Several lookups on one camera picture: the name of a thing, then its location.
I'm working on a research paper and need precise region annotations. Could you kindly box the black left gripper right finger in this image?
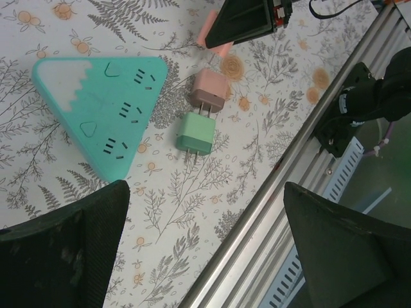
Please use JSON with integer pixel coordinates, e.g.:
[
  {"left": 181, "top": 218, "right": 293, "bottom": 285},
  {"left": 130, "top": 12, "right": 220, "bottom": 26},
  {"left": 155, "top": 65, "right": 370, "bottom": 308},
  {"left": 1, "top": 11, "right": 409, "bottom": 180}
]
[{"left": 283, "top": 181, "right": 411, "bottom": 308}]

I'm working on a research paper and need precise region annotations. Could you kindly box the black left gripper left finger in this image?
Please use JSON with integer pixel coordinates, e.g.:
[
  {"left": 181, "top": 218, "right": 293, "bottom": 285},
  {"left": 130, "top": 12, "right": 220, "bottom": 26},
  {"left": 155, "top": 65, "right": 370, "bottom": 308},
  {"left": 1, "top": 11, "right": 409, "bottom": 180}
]
[{"left": 0, "top": 179, "right": 130, "bottom": 308}]

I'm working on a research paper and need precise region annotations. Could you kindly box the pink USB-C charger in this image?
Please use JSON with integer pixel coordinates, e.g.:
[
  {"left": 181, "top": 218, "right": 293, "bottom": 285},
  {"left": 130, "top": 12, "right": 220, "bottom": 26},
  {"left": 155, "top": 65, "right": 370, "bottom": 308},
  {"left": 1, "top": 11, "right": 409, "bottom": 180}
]
[{"left": 196, "top": 9, "right": 234, "bottom": 65}]

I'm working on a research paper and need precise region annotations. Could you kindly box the pink cube block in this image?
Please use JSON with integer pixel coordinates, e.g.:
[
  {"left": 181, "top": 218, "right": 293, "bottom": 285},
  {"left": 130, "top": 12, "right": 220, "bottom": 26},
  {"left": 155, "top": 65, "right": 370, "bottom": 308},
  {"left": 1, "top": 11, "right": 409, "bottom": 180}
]
[{"left": 187, "top": 67, "right": 230, "bottom": 122}]

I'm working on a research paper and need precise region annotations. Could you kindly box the green cube block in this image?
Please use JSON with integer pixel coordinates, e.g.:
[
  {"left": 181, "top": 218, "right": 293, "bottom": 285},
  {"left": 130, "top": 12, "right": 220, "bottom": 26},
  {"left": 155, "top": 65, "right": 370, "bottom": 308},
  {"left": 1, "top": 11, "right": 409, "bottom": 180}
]
[{"left": 175, "top": 111, "right": 217, "bottom": 162}]

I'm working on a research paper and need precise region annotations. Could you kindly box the white plastic strip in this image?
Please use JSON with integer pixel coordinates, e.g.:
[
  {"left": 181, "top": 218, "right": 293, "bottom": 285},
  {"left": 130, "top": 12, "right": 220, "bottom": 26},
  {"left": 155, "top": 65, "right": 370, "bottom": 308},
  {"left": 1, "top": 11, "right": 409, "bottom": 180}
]
[{"left": 361, "top": 187, "right": 393, "bottom": 215}]

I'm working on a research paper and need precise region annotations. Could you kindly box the floral patterned table cover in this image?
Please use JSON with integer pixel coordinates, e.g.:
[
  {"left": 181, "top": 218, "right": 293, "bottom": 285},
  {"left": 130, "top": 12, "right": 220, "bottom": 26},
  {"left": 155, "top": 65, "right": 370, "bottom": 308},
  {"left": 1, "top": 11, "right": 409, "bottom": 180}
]
[{"left": 0, "top": 0, "right": 383, "bottom": 308}]

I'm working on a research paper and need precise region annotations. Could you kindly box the teal triangular power strip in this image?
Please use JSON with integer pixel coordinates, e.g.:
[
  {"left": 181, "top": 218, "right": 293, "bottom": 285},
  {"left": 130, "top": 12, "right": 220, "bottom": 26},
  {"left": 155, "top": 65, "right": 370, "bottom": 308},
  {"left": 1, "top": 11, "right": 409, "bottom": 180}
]
[{"left": 31, "top": 56, "right": 170, "bottom": 181}]

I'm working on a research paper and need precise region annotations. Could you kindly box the thin black cable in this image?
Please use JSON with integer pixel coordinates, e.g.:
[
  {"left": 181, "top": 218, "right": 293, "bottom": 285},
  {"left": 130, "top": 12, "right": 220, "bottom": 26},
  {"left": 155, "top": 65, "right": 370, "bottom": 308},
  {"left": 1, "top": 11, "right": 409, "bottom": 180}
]
[{"left": 309, "top": 0, "right": 375, "bottom": 20}]

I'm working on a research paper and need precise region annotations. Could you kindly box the white slotted cable duct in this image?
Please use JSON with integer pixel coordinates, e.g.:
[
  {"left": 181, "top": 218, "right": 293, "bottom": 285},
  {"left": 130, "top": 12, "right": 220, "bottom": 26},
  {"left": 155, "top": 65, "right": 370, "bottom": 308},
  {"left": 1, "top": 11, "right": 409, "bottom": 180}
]
[{"left": 256, "top": 136, "right": 367, "bottom": 308}]

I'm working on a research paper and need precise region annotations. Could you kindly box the aluminium frame rail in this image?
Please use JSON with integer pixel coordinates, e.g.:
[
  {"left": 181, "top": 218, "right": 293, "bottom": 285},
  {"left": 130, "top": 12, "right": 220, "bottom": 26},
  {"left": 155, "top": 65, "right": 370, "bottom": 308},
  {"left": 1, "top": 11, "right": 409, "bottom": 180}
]
[{"left": 179, "top": 4, "right": 411, "bottom": 308}]

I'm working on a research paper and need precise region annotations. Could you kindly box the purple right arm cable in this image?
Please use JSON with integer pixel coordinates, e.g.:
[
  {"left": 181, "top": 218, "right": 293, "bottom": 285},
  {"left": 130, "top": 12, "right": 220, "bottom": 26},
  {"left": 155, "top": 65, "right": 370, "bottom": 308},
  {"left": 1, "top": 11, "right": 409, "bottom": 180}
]
[{"left": 362, "top": 121, "right": 398, "bottom": 158}]

